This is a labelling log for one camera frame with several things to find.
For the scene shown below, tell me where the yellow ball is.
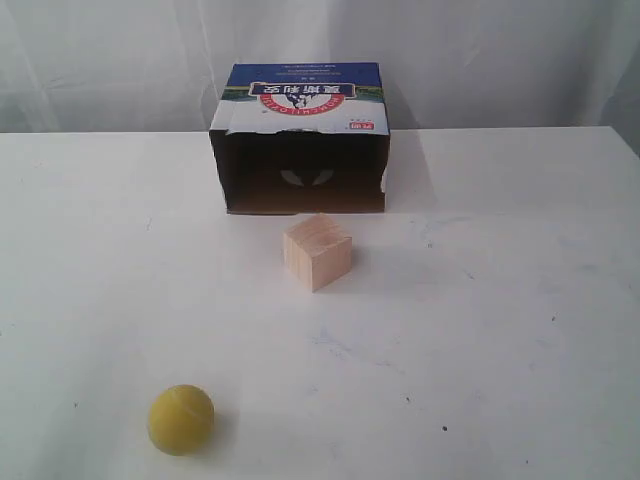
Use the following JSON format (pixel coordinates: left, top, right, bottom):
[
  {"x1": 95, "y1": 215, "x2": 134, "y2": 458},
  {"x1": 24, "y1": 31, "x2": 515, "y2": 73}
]
[{"x1": 148, "y1": 384, "x2": 215, "y2": 451}]

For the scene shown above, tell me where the light wooden cube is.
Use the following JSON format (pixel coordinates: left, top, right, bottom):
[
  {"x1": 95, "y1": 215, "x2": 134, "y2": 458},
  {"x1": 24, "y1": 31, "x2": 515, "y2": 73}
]
[{"x1": 283, "y1": 213, "x2": 353, "y2": 292}]

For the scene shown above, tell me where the blue white cardboard box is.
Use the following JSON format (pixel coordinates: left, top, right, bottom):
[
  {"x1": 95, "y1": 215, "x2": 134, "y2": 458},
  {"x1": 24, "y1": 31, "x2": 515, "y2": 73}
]
[{"x1": 209, "y1": 62, "x2": 390, "y2": 215}]

